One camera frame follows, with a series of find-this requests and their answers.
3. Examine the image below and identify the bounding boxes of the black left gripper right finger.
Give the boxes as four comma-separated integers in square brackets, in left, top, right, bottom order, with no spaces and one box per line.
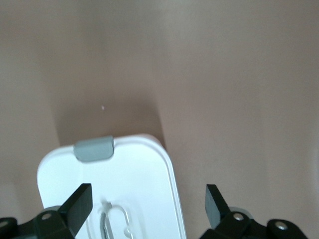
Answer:
[200,184,309,239]

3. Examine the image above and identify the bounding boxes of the white plastic box lid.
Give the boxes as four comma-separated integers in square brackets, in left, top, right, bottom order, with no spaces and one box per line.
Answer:
[36,134,187,239]

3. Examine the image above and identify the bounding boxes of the brown table mat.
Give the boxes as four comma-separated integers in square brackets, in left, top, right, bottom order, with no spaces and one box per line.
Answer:
[0,0,319,239]

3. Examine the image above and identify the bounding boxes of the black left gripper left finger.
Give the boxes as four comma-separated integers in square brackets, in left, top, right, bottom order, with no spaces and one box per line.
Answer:
[0,183,93,239]

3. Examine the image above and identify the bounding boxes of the grey lid latch clip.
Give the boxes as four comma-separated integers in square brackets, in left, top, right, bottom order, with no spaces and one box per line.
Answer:
[74,135,115,162]

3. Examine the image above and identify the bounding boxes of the clear grey lid handle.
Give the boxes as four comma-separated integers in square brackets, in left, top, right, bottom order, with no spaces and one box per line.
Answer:
[99,201,133,239]

